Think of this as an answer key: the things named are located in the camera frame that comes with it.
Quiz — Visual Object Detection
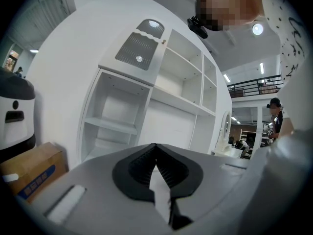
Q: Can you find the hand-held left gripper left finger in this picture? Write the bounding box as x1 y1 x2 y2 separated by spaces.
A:
31 142 172 235

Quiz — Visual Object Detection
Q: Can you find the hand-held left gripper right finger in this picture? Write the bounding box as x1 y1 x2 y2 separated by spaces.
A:
156 143 250 230

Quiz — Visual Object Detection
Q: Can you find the person's right forearm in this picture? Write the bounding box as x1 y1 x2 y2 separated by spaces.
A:
278 116 294 137

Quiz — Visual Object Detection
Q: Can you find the white desk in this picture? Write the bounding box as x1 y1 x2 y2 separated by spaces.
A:
149 171 171 221

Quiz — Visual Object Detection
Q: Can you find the white ornate vanity with mirror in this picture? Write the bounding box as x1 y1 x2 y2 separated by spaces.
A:
211 110 245 158

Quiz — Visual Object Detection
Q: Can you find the brown cardboard box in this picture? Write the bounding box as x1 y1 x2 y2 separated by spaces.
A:
0 142 69 203

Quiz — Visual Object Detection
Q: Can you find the white flat stick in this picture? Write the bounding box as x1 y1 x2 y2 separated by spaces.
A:
1 174 20 183

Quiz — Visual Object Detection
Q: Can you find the black metal railing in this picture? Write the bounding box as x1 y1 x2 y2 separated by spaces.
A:
227 74 282 98

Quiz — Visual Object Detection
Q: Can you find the white shelf cabinet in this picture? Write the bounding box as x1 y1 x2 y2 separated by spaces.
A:
78 18 218 164

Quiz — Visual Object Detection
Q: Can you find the white and black robot machine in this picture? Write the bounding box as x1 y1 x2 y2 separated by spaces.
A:
0 67 36 156

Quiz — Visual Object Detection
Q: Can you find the round ceiling lamp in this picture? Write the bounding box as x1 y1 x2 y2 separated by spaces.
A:
251 23 264 36

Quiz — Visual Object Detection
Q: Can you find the person's white dotted shirt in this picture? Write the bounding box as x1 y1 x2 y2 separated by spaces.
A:
259 0 309 83

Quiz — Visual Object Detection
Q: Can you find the person's head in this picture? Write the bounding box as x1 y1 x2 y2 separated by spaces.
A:
195 0 266 31

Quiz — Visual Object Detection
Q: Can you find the black head-worn camera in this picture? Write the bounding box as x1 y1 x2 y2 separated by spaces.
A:
187 16 208 39

